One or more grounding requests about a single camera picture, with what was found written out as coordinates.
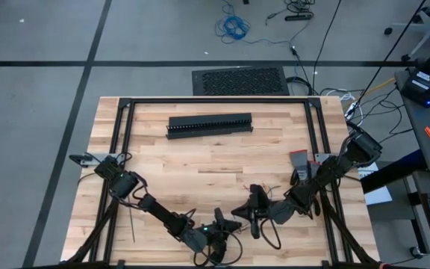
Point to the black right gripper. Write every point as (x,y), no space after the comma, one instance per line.
(280,212)

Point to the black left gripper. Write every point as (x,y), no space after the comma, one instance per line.
(200,237)

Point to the long black zip tie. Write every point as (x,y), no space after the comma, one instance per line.
(132,224)

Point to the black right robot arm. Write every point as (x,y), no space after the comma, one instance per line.
(330,170)

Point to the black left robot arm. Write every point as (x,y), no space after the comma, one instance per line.
(162,216)

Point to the black grey work glove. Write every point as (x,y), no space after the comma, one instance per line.
(314,168)
(299,164)

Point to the white paper sheet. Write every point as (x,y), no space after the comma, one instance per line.
(377,194)

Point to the black perforated floor grate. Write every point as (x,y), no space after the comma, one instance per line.
(241,80)

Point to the white power strip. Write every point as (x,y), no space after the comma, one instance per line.
(352,110)

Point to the dark desk support beam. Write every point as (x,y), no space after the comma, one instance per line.
(394,172)

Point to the black labelled device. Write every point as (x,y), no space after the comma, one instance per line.
(413,93)

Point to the black power strip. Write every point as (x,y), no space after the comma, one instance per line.
(297,16)

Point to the white office chair base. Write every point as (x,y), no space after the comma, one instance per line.
(429,26)

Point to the black aluminium table frame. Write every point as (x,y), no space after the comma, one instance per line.
(218,100)

